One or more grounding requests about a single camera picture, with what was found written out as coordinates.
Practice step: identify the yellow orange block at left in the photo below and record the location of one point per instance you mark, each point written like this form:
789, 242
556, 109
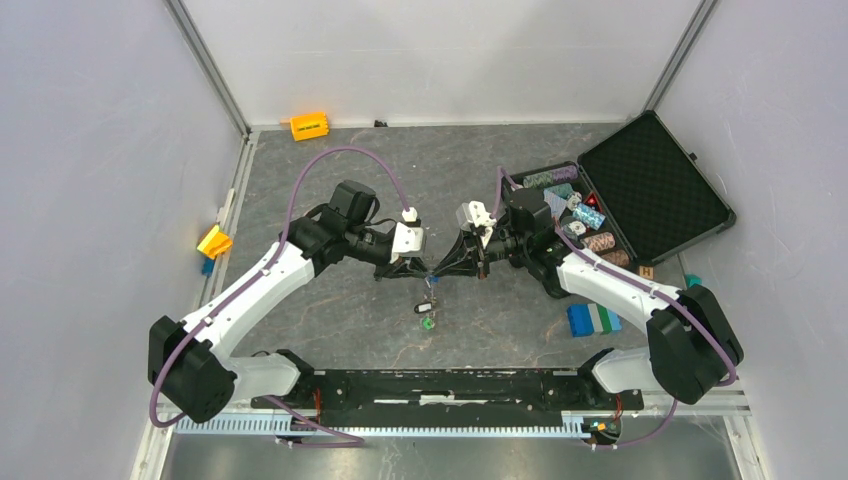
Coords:
214, 243

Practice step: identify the black poker chip case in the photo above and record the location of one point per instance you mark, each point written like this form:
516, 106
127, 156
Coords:
636, 198

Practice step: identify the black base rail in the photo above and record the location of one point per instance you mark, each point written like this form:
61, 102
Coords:
523, 397

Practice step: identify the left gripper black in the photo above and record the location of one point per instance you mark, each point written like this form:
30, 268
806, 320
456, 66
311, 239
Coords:
406, 268

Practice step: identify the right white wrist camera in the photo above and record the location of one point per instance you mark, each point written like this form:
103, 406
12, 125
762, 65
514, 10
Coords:
472, 215

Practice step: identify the black key tag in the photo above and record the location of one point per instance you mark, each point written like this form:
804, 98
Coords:
423, 307

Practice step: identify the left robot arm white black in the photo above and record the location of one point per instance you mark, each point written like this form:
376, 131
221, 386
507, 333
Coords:
191, 361

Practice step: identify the small blue block at left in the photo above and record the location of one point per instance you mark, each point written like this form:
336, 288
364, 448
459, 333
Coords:
207, 267

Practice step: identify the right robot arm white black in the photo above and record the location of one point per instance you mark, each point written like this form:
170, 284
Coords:
691, 347

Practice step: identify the blue green white block stack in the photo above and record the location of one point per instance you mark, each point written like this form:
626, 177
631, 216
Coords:
592, 319

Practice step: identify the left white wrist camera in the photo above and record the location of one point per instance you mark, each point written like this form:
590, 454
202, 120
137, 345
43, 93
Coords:
410, 236

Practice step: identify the small teal cube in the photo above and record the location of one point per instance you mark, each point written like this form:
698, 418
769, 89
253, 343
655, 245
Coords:
692, 280

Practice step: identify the small wooden letter cube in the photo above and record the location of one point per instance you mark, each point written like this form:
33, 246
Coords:
646, 272

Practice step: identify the orange box at back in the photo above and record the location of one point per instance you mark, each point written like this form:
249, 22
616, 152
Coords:
309, 126

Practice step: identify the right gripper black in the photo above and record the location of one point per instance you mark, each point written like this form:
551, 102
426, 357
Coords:
463, 258

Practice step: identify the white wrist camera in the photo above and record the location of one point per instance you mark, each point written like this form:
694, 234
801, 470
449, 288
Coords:
472, 215
410, 236

